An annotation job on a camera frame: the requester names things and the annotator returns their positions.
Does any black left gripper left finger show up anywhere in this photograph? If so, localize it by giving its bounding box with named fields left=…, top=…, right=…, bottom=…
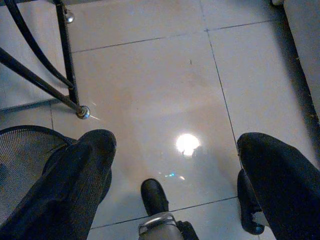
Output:
left=0, top=128, right=118, bottom=240

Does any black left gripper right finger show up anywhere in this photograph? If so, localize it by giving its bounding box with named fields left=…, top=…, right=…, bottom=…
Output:
left=236, top=131, right=320, bottom=240

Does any black mesh wastebasket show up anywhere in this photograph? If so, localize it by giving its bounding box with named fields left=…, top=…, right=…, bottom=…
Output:
left=0, top=124, right=77, bottom=226

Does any black robot foot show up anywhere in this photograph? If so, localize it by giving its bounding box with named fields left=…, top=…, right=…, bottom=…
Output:
left=140, top=178, right=170, bottom=217

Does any silver robot leg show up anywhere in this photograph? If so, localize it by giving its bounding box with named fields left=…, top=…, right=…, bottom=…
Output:
left=137, top=212, right=200, bottom=240

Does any black metal stand frame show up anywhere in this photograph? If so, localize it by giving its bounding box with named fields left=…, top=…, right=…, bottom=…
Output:
left=0, top=0, right=91, bottom=120

